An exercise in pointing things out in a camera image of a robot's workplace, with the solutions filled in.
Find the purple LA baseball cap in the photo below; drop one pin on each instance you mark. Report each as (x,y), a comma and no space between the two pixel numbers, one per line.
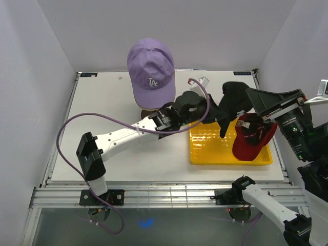
(152,72)

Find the black cap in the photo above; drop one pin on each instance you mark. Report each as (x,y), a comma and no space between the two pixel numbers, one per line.
(234,103)

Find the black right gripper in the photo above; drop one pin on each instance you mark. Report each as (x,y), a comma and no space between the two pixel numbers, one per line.
(265,102)

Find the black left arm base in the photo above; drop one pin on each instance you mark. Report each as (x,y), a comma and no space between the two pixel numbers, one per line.
(112,196)

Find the aluminium front rail frame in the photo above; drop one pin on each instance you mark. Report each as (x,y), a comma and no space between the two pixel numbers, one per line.
(156,175)

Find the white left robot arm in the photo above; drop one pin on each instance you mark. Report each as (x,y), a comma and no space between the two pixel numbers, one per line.
(93,151)

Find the yellow plastic tray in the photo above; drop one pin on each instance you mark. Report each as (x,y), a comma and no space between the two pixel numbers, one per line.
(208,148)

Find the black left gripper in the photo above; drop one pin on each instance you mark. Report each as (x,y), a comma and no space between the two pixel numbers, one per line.
(214,113)

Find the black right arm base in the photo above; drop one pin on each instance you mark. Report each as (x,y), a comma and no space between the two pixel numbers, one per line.
(227,197)

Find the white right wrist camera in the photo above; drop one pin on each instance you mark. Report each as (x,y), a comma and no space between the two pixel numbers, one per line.
(321,97)

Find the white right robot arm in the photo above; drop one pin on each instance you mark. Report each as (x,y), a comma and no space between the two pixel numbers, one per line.
(292,113)

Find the red baseball cap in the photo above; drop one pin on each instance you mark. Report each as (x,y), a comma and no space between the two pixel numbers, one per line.
(252,134)

